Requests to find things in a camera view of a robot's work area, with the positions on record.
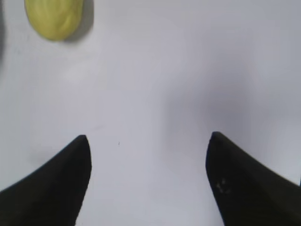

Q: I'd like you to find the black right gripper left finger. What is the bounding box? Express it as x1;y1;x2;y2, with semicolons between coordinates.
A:
0;135;92;226

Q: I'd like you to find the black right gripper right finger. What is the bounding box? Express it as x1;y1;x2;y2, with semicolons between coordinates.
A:
206;131;301;226

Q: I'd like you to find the yellow lemon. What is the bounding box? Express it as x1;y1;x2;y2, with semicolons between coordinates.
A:
24;0;84;41

